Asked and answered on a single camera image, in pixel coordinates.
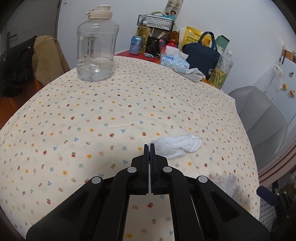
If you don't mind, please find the blue drink can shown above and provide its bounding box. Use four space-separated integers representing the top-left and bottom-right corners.
129 36 142 55

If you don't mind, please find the white hanging tote bag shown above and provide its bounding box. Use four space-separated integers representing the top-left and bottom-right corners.
254 64 283 100

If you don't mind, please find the paper bag with face print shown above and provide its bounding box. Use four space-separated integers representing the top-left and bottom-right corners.
164 0 184 20

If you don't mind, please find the yellow snack bag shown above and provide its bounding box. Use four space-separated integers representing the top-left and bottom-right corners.
182 26 212 47

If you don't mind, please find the red lidded jar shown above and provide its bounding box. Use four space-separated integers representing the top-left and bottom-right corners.
167 39 178 48

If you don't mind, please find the white refrigerator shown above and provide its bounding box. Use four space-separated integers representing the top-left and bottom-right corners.
270 60 296 130

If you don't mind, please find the large clear water jug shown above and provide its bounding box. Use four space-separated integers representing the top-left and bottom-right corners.
77 4 119 82

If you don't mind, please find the floral cream tablecloth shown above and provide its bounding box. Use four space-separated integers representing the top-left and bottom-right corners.
1 56 260 237

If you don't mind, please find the black utensil holder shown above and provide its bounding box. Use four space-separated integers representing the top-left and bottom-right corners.
145 32 166 56

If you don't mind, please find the wire mesh basket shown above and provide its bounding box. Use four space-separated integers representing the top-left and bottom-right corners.
137 14 175 32

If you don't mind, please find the blue tissue pack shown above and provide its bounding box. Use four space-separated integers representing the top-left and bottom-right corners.
160 46 190 74

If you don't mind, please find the yellow tea bottle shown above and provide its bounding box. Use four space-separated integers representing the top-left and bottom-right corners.
137 21 150 53

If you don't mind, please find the grey upholstered chair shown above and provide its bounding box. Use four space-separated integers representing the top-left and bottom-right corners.
229 86 287 169

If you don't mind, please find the white cloth on table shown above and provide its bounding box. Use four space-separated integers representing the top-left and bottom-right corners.
179 68 205 82

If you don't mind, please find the clear bottle with green label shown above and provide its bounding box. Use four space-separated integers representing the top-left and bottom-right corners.
209 50 234 89

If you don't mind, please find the navy blue tote bag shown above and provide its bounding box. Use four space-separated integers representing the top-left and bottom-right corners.
182 31 220 80

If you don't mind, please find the green carton box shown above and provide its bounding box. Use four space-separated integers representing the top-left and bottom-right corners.
215 35 230 55

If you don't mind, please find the white tissue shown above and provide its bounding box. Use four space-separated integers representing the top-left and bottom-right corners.
151 135 202 159

